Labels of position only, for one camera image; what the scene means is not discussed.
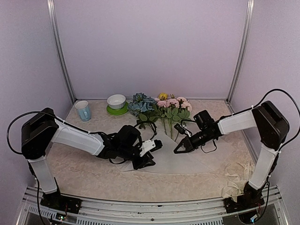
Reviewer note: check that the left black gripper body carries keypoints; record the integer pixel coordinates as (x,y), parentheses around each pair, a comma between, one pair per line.
(136,164)

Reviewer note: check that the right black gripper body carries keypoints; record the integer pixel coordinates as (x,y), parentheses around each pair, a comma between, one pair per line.
(200,140)

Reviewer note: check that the blue hydrangea fake flower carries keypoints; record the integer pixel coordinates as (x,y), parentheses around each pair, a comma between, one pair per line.
(144,109)

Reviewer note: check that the yellow fake flower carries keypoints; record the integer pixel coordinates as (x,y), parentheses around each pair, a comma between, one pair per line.
(165,97)

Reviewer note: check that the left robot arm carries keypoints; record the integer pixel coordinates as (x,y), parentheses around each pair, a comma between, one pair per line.
(44,129)

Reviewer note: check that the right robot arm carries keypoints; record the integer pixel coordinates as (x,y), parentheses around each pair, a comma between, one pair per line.
(271,129)

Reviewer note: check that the green plate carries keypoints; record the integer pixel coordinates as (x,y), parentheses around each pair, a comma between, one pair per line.
(117,112)

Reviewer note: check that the cream ribbon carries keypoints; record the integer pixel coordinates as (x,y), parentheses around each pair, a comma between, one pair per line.
(238,175)

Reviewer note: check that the white bowl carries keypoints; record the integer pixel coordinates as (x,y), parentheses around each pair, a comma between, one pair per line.
(116,101)

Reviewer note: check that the light blue mug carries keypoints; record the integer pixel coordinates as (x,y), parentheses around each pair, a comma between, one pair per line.
(83,110)

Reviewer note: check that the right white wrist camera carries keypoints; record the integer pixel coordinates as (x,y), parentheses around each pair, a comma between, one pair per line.
(182,130)

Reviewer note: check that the aluminium front rail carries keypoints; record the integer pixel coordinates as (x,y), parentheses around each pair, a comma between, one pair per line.
(104,212)

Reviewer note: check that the right aluminium frame post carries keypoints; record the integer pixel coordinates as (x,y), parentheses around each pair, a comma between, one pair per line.
(242,50)

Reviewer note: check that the aluminium frame post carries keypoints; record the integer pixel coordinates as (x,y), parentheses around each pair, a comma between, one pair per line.
(242,50)
(59,49)

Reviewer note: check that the left aluminium frame post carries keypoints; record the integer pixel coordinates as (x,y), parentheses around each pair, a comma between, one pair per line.
(59,49)

